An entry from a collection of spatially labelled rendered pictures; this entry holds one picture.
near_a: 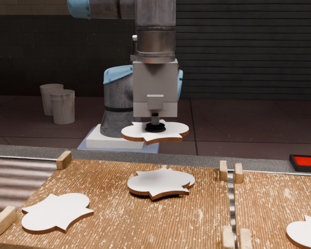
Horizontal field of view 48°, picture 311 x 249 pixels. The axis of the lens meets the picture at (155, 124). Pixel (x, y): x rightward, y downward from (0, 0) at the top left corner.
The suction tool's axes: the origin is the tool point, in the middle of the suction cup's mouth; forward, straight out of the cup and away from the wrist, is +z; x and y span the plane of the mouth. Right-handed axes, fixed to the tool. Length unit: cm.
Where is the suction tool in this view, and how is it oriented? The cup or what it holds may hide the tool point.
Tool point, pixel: (155, 134)
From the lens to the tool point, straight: 71.3
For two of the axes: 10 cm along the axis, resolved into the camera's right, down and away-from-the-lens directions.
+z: 0.0, 9.5, 3.1
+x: 0.1, -3.1, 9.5
